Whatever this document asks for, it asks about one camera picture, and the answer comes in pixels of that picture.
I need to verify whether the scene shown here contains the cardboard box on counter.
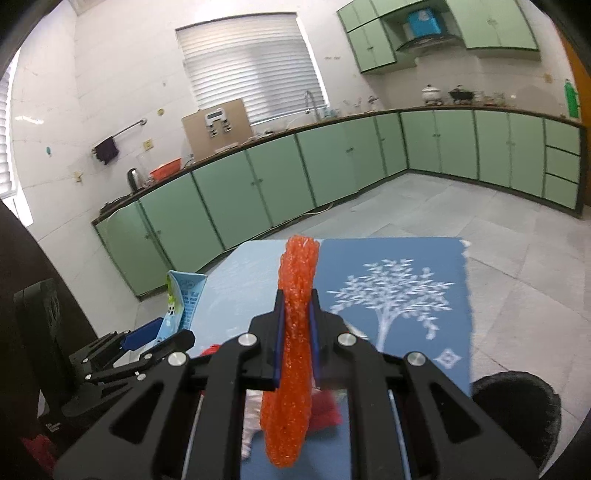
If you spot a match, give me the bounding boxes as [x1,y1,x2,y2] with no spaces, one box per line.
[181,99,253,162]

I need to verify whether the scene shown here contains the blue milk carton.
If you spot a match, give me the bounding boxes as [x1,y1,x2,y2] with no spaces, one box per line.
[155,270,207,343]

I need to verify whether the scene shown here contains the white cooking pot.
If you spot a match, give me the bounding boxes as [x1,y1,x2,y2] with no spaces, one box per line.
[422,84,443,105]

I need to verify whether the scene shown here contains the red plastic bag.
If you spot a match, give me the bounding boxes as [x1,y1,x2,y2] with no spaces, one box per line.
[243,389,342,433]

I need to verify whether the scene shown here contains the orange basin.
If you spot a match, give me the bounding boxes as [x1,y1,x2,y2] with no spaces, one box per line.
[150,158,182,182]

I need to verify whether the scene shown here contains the green kitchen cabinets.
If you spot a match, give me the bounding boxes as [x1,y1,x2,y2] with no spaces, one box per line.
[338,0,540,74]
[93,107,590,298]

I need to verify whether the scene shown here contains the black trash bin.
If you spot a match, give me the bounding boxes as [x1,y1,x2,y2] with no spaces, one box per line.
[472,371,562,473]

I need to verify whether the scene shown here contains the green upper kitchen cabinets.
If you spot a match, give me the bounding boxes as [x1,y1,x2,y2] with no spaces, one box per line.
[338,0,540,74]

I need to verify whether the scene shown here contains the blue range hood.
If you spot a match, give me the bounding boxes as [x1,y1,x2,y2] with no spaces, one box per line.
[407,8,446,38]

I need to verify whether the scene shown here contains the orange mesh sponge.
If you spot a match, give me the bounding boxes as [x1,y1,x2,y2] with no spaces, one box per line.
[260,235,320,468]

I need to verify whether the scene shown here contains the dark hanging towel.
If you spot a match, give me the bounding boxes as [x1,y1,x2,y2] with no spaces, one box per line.
[93,136,119,165]

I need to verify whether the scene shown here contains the green thermos jug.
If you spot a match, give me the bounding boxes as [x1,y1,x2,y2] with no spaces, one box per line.
[564,79,579,119]

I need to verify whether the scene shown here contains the black wok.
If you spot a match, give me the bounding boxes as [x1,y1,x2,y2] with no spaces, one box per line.
[449,85,475,105]

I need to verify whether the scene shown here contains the chrome sink faucet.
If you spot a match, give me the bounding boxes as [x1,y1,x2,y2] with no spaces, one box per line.
[304,90,321,122]

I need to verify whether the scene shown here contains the white window blinds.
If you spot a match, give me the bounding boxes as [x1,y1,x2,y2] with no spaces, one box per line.
[176,13,328,124]

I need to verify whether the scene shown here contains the green lower kitchen cabinets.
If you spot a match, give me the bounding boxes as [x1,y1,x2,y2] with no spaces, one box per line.
[93,107,590,298]

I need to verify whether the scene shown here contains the blue tree-print tablecloth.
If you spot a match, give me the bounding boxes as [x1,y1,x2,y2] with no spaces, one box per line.
[184,237,475,480]

